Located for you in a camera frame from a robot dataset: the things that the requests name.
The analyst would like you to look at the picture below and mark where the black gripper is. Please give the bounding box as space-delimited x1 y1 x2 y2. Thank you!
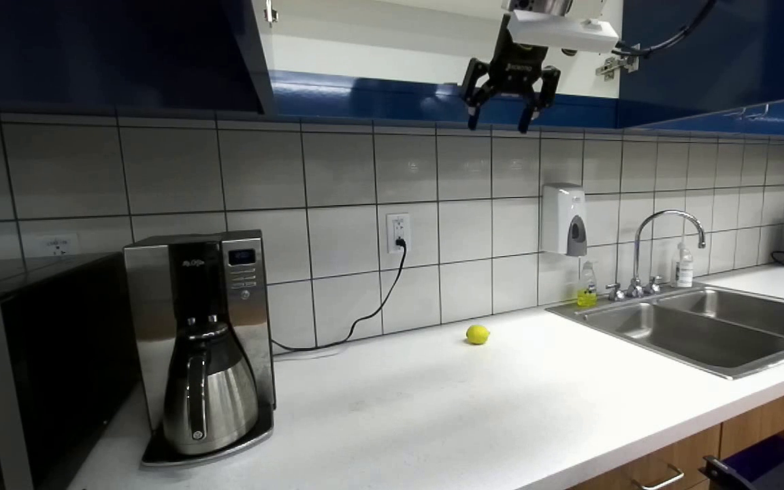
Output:
458 14 563 136

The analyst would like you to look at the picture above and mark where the dark blue cupboard door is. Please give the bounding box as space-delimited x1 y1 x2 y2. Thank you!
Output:
619 0 784 140
0 0 279 120

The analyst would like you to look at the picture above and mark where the white soap dispenser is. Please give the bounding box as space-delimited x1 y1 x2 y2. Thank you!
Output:
540 184 592 257

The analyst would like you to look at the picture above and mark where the chrome sink faucet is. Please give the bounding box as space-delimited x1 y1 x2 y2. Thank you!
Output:
610 207 712 302

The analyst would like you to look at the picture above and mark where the yellow dish soap bottle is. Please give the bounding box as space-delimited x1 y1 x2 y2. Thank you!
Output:
571 256 601 313

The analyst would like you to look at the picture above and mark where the yellow lemon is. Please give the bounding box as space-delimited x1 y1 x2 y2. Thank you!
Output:
463 321 492 347

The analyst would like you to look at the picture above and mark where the small white bottle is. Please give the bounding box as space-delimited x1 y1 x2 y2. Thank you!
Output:
673 237 698 291

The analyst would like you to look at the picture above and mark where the stainless steel double sink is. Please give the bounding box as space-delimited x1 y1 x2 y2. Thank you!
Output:
548 282 784 381

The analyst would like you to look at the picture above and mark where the stainless steel coffee maker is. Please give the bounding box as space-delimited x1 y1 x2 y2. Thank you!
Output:
124 227 281 471

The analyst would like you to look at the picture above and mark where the wooden base cabinet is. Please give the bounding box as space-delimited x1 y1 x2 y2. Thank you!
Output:
570 377 784 490

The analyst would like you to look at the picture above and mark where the steel coffee carafe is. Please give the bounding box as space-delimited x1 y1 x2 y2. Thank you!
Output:
158 313 264 459

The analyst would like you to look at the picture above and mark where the dark blue chair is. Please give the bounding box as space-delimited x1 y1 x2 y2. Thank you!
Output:
701 434 784 490

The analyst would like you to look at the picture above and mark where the black steel microwave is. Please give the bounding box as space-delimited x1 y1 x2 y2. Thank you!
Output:
0 249 141 490

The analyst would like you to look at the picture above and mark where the white wall outlet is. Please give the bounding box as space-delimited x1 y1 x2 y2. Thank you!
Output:
384 210 414 256
43 234 83 262

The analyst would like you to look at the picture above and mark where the black power cord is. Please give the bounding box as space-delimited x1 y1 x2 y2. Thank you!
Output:
271 237 412 357

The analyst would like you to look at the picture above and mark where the metal drawer handle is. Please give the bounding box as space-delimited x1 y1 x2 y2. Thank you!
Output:
639 464 690 490

